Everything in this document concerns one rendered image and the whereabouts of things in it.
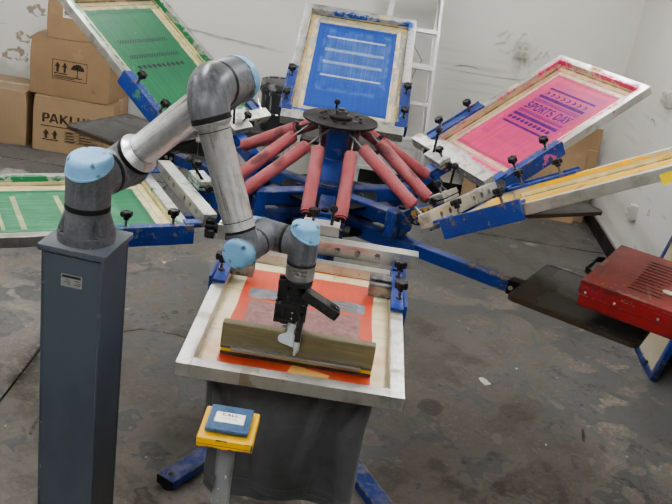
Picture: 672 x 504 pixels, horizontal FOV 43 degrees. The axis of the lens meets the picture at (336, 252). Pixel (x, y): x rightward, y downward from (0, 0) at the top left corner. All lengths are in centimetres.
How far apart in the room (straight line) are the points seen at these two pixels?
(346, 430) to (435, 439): 153
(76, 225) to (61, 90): 446
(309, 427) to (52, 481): 78
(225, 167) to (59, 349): 73
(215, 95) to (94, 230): 51
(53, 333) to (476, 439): 213
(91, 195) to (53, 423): 69
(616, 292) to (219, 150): 140
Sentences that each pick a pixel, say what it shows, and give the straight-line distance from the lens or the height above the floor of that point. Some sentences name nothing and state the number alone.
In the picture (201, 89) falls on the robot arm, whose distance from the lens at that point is 202.
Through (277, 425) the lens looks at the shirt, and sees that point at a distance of 237.
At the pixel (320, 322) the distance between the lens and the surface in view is 255.
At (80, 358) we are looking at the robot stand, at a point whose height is 89.
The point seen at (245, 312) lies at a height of 96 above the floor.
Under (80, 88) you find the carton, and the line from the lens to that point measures 663.
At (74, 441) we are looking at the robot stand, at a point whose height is 62.
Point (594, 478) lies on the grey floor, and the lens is 395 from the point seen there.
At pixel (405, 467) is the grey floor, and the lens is 366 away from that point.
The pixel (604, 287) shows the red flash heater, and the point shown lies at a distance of 285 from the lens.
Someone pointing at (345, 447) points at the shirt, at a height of 75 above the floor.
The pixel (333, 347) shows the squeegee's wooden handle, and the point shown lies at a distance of 227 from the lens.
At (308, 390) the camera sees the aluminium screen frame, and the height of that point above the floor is 97.
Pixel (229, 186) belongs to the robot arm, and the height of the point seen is 146.
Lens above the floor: 214
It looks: 23 degrees down
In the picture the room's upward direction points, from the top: 9 degrees clockwise
